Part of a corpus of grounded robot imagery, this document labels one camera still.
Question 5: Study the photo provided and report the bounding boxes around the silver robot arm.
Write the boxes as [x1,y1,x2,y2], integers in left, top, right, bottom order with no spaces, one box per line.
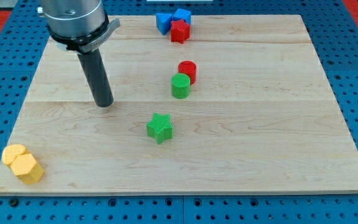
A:
[37,0,120,54]

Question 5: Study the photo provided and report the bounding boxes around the green star block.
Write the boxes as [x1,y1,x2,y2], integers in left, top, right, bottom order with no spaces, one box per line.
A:
[146,113,173,144]

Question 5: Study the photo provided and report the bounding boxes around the red star block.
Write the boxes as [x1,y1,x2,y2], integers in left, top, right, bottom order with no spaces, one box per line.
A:
[170,19,190,44]

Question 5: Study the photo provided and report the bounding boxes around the green cylinder block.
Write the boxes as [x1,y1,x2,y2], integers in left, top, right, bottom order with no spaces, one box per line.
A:
[171,73,190,99]

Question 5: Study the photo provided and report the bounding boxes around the red cylinder block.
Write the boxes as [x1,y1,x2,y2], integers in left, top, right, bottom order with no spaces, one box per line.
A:
[178,60,197,85]

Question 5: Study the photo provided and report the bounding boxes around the light wooden board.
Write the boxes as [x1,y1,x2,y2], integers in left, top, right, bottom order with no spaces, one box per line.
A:
[0,15,358,196]

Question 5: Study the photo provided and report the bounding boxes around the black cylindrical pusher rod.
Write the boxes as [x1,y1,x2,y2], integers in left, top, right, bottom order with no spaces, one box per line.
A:
[78,49,114,108]

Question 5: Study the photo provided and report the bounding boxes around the blue triangle block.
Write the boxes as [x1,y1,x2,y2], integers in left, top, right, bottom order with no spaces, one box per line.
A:
[155,12,173,35]

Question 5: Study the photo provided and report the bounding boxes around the blue cube block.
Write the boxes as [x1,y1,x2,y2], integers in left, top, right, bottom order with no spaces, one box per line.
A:
[173,9,191,24]

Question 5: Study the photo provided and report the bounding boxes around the yellow hexagon block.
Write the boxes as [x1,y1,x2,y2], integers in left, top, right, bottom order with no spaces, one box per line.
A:
[11,154,45,184]

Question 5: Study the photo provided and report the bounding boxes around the yellow round block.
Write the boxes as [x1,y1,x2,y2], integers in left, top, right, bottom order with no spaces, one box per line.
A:
[1,144,29,167]

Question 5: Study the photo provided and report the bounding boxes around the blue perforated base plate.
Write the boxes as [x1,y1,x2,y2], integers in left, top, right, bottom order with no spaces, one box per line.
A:
[0,1,358,223]

